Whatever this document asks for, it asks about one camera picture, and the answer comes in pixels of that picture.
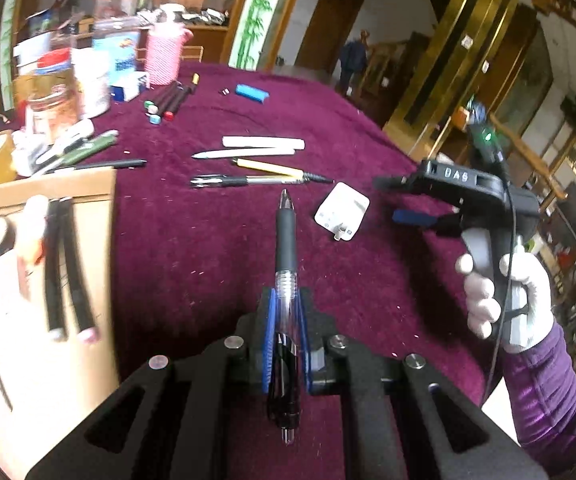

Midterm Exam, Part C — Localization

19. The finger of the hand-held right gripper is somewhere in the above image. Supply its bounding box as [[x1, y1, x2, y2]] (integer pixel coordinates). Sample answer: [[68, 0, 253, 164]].
[[372, 174, 419, 194], [392, 207, 465, 239]]

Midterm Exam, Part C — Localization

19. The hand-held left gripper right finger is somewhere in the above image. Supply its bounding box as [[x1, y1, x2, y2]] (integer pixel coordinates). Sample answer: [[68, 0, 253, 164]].
[[298, 287, 549, 480]]

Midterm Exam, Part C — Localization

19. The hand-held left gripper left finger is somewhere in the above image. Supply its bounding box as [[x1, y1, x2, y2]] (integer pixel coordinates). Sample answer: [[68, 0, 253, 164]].
[[25, 287, 276, 480]]

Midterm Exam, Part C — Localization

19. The white charger adapter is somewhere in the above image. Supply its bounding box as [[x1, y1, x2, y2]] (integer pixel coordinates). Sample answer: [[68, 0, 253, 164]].
[[314, 182, 371, 242]]

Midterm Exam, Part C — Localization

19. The black gel pen clear barrel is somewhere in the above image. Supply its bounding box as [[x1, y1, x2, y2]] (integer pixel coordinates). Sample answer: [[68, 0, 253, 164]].
[[267, 188, 303, 445]]

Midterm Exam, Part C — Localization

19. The black marker pink cap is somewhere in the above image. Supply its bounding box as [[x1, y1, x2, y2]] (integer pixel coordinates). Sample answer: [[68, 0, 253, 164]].
[[62, 198, 101, 347]]

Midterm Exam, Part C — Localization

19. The cardboard box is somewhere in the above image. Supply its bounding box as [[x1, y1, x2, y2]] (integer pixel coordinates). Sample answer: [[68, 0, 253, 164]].
[[0, 167, 121, 480]]

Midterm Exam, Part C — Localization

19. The white plastic bottle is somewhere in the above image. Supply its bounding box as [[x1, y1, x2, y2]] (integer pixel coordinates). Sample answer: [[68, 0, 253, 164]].
[[16, 194, 50, 302]]

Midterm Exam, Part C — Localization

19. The person's right forearm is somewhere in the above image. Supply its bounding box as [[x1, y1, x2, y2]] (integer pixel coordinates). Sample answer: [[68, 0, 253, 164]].
[[488, 322, 576, 467]]

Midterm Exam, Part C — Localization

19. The person's right hand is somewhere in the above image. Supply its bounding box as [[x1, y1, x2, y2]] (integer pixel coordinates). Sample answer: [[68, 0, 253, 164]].
[[455, 249, 555, 357]]

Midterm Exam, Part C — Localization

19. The yellow mechanical pencil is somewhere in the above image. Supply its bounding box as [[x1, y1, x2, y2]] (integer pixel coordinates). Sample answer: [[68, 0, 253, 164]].
[[231, 157, 335, 184]]

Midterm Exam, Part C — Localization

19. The white flat bar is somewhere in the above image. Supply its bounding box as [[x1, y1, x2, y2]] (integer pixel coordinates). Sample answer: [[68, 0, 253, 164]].
[[222, 135, 305, 151]]

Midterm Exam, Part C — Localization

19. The white pen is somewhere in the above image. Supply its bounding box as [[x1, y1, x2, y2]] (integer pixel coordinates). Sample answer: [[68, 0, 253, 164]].
[[191, 147, 297, 160]]

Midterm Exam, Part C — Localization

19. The clear gel pen black grip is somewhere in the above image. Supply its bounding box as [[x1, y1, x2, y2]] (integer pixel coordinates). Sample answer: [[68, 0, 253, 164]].
[[190, 173, 309, 190]]

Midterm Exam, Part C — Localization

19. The brown wooden door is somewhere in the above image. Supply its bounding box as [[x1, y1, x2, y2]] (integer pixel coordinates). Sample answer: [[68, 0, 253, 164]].
[[295, 0, 365, 69]]

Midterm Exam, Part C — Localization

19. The slim black pen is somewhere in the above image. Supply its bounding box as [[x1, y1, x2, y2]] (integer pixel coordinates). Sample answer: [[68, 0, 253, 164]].
[[54, 159, 148, 172]]

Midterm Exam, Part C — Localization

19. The wooden counter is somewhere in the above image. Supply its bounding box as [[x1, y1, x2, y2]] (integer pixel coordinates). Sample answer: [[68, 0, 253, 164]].
[[178, 24, 229, 64]]

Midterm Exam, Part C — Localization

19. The group of coloured-cap markers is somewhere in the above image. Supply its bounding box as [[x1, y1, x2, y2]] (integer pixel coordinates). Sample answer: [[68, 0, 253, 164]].
[[149, 87, 183, 124]]

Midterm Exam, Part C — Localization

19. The black marker green cap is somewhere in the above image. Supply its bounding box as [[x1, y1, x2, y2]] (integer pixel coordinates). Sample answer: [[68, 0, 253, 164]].
[[143, 81, 179, 112]]

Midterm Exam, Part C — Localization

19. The green pen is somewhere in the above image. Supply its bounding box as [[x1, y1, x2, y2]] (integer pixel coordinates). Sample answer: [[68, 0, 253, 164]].
[[54, 129, 119, 167]]

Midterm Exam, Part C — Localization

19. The pink knitted bottle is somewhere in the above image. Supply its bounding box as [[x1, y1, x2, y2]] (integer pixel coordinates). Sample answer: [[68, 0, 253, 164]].
[[145, 9, 194, 86]]

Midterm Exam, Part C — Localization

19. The grey pen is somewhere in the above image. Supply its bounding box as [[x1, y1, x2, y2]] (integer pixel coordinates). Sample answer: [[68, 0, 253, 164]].
[[34, 119, 96, 162]]

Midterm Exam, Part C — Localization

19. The small blue white box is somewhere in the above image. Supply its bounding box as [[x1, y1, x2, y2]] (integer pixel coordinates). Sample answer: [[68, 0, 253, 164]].
[[110, 72, 149, 102]]

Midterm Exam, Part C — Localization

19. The small white barcode box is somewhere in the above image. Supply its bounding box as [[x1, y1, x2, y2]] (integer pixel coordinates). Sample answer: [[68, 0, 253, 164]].
[[12, 142, 44, 177]]

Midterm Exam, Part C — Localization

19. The white plastic jar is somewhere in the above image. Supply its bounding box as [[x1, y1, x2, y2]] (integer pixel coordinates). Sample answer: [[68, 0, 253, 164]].
[[70, 47, 112, 119]]

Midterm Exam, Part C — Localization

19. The clear jar blue label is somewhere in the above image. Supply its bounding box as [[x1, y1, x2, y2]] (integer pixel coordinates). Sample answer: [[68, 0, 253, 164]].
[[90, 15, 141, 87]]

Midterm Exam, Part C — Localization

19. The clear jar red lid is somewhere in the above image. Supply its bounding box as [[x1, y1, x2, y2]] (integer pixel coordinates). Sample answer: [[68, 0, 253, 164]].
[[94, 0, 139, 19]]

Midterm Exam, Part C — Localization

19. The small jar red white lid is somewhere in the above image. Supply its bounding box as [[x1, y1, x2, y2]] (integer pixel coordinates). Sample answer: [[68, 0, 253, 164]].
[[34, 49, 74, 91]]

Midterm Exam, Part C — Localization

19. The bamboo wall poster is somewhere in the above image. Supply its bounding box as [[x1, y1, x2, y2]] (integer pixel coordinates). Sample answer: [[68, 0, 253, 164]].
[[228, 0, 295, 69]]

